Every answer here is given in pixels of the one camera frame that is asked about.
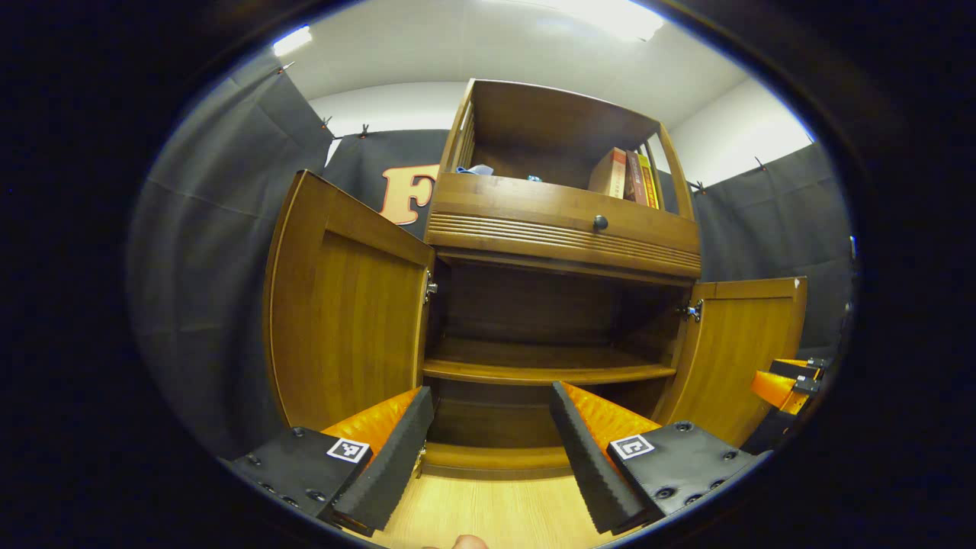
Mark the metal door hinge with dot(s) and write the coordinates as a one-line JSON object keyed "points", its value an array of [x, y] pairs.
{"points": [[692, 310], [431, 288]]}

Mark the tan book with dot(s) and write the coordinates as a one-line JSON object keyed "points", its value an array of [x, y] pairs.
{"points": [[608, 174]]}

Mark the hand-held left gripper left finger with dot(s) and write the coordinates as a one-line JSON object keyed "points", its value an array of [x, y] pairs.
{"points": [[396, 457]]}

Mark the wooden cabinet door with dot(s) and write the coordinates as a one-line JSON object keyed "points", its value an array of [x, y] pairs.
{"points": [[732, 358], [343, 328]]}

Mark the black drawer knob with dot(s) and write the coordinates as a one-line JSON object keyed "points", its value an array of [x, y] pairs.
{"points": [[600, 223]]}

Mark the small ceiling light panel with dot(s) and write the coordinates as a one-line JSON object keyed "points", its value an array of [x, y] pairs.
{"points": [[292, 40]]}

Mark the wooden double-door shoe cabinet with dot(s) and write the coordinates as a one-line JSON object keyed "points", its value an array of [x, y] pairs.
{"points": [[534, 213]]}

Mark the dark red book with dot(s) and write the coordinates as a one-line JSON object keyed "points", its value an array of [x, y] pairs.
{"points": [[636, 181]]}

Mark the yellow book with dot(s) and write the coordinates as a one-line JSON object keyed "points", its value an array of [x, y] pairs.
{"points": [[650, 185]]}

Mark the blue cloth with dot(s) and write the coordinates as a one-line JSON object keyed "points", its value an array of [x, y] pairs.
{"points": [[474, 169]]}

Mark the wooden inner shelf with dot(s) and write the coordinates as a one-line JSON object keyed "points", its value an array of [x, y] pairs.
{"points": [[534, 367]]}

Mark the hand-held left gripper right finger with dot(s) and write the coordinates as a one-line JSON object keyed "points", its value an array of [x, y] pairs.
{"points": [[587, 465]]}

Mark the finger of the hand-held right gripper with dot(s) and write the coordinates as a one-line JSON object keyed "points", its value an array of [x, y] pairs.
{"points": [[778, 390], [797, 368]]}

